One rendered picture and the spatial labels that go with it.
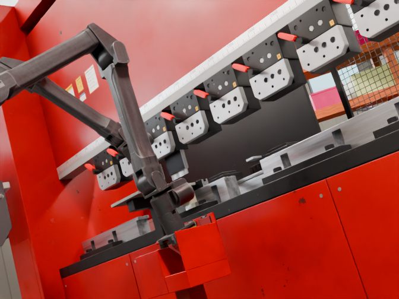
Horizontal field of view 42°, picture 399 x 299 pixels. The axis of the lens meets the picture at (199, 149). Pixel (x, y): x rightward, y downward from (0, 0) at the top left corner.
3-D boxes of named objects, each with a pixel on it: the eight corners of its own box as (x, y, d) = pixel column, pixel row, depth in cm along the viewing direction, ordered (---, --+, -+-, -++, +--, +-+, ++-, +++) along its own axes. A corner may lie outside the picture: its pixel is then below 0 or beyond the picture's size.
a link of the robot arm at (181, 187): (134, 182, 148) (149, 173, 141) (164, 167, 155) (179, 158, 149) (154, 220, 148) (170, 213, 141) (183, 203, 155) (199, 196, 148)
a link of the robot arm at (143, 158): (92, 58, 154) (108, 40, 146) (109, 57, 158) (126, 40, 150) (135, 197, 147) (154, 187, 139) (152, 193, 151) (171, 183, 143)
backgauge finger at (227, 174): (180, 196, 209) (177, 184, 210) (225, 188, 227) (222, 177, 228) (199, 187, 201) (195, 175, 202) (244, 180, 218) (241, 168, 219)
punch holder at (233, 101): (215, 125, 181) (202, 82, 184) (232, 124, 187) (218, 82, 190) (245, 108, 170) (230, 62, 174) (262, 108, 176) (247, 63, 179)
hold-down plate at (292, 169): (263, 187, 162) (260, 178, 162) (275, 185, 165) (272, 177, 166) (343, 155, 141) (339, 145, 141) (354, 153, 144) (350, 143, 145)
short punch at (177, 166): (170, 181, 206) (164, 158, 208) (174, 180, 207) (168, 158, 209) (186, 173, 199) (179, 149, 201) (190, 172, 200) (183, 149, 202)
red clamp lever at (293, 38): (276, 31, 154) (303, 38, 147) (285, 32, 157) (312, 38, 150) (275, 37, 154) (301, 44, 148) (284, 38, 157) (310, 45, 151)
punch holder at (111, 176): (100, 191, 237) (91, 157, 240) (116, 189, 243) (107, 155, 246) (117, 181, 226) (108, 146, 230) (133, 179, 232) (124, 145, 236)
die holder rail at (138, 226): (85, 261, 254) (81, 242, 256) (96, 258, 258) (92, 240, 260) (143, 238, 219) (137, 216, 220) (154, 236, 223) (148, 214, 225)
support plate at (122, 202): (111, 207, 189) (110, 204, 189) (167, 197, 207) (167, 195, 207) (138, 193, 176) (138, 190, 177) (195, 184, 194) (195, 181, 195)
